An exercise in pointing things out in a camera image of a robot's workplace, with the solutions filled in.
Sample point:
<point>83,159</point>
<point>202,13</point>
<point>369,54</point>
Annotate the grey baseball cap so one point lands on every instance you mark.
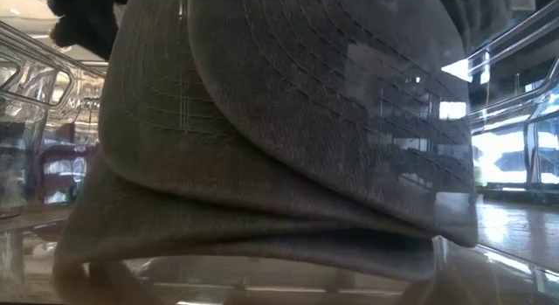
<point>305,99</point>
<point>218,244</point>

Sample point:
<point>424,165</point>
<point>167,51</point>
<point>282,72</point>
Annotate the clear plastic bin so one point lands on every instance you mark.
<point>502,261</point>
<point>26,86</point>

